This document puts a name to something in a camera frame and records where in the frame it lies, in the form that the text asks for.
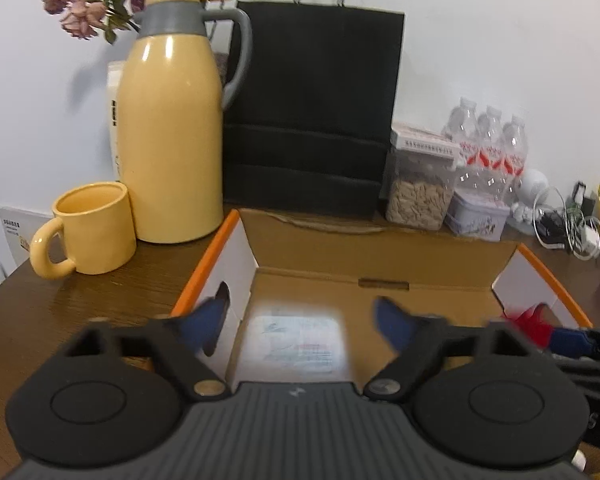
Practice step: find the white carton with black print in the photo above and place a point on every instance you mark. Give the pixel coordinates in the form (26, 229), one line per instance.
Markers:
(115, 120)

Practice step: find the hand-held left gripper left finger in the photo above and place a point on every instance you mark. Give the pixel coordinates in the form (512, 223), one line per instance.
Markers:
(207, 322)

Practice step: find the black paper bag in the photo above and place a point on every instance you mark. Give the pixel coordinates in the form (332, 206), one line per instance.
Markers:
(315, 110)

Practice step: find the black power adapter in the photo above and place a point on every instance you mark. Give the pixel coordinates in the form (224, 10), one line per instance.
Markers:
(550, 227)

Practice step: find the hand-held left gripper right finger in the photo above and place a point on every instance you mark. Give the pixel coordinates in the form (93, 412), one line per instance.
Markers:
(392, 325)

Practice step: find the white round device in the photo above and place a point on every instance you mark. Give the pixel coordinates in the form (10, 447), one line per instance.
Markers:
(530, 187)

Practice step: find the white printed paper sheet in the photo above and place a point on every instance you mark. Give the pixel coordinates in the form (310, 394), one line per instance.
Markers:
(295, 342)

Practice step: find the white floral tin box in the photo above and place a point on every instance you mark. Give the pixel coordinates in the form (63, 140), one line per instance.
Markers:
(477, 217)

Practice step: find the yellow mug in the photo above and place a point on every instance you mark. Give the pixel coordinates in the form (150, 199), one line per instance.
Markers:
(97, 230)

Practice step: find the red orange cardboard box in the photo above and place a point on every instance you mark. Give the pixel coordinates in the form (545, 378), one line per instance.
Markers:
(380, 255)

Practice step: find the white charger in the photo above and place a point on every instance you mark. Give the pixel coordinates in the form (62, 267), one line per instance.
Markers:
(590, 242)

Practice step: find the clear seed container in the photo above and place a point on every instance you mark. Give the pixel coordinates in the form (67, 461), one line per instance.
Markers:
(420, 195)

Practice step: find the yellow thermos jug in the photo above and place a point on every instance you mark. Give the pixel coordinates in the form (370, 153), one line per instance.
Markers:
(170, 135)

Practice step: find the small red fabric piece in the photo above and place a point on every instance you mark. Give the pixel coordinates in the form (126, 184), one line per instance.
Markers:
(527, 322)

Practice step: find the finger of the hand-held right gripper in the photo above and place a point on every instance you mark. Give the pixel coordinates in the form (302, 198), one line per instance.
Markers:
(575, 342)

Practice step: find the white booklet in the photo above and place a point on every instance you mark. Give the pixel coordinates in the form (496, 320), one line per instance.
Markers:
(17, 227)

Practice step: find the dried pink flowers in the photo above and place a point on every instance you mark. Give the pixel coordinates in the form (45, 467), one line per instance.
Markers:
(82, 12)

